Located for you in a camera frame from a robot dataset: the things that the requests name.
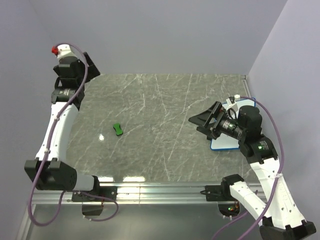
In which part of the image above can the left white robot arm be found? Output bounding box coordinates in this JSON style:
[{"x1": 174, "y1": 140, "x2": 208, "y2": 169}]
[{"x1": 24, "y1": 43, "x2": 101, "y2": 201}]

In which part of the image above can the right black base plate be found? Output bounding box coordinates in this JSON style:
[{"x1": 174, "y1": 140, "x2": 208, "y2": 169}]
[{"x1": 203, "y1": 185, "x2": 225, "y2": 202}]

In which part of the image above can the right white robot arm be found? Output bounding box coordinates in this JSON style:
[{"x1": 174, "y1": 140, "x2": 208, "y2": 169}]
[{"x1": 189, "y1": 101, "x2": 317, "y2": 240}]

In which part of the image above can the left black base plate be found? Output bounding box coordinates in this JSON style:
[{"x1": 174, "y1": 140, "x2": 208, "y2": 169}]
[{"x1": 71, "y1": 186, "x2": 118, "y2": 203}]

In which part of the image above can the right side aluminium rail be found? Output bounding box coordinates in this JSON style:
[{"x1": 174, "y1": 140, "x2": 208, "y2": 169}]
[{"x1": 241, "y1": 75, "x2": 252, "y2": 98}]

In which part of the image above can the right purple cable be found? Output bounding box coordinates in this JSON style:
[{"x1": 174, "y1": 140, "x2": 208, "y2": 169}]
[{"x1": 211, "y1": 95, "x2": 286, "y2": 240}]

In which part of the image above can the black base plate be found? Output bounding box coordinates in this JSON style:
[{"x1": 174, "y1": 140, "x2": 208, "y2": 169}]
[
  {"x1": 71, "y1": 186, "x2": 118, "y2": 203},
  {"x1": 203, "y1": 185, "x2": 225, "y2": 202}
]

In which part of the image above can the green whiteboard eraser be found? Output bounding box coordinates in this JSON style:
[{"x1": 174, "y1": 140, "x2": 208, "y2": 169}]
[{"x1": 112, "y1": 123, "x2": 124, "y2": 136}]

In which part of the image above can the blue framed whiteboard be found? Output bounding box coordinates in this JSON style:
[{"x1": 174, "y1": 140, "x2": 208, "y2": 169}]
[{"x1": 210, "y1": 99, "x2": 256, "y2": 152}]

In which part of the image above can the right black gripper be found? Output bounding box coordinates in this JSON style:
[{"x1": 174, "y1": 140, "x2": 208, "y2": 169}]
[{"x1": 188, "y1": 100, "x2": 246, "y2": 140}]

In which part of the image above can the aluminium mounting rail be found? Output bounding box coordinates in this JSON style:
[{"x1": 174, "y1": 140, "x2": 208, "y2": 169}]
[{"x1": 29, "y1": 182, "x2": 266, "y2": 206}]

